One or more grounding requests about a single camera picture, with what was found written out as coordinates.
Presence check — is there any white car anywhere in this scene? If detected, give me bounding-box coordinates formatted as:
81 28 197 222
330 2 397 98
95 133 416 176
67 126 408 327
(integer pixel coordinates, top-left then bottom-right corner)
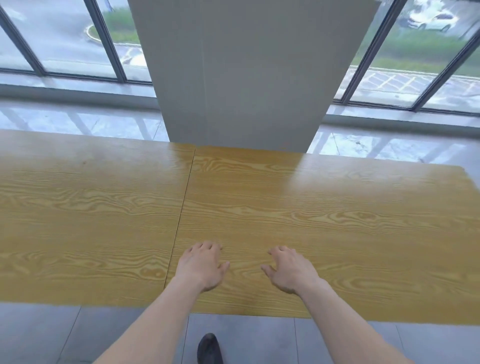
406 10 459 33

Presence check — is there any person's left hand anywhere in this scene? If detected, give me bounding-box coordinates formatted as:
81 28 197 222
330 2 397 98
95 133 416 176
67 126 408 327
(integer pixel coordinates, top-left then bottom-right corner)
174 241 231 294

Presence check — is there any person's black shoe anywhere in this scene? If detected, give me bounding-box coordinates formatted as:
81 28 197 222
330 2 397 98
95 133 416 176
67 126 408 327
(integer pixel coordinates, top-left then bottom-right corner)
196 332 225 364

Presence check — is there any person's right hand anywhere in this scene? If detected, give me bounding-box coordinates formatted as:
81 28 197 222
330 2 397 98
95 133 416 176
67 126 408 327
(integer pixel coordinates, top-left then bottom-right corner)
260 245 323 296

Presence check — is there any wooden table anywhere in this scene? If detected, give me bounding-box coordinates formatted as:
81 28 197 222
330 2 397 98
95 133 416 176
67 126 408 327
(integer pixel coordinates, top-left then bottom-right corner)
164 145 480 326
0 129 197 310

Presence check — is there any person's left forearm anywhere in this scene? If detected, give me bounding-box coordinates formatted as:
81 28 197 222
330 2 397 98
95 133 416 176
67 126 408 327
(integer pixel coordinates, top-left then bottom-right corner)
92 275 205 364

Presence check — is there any person's right forearm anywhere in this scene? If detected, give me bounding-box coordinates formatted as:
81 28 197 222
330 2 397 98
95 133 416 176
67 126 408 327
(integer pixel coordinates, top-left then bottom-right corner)
295 279 414 364

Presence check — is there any black framed window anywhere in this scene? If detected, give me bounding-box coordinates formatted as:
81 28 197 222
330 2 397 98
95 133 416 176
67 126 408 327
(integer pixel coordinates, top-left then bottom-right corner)
0 0 153 85
333 0 480 115

